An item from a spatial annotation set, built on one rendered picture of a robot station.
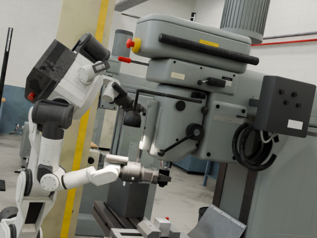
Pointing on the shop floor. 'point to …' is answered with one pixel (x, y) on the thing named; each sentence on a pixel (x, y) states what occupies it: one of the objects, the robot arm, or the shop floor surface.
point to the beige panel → (66, 38)
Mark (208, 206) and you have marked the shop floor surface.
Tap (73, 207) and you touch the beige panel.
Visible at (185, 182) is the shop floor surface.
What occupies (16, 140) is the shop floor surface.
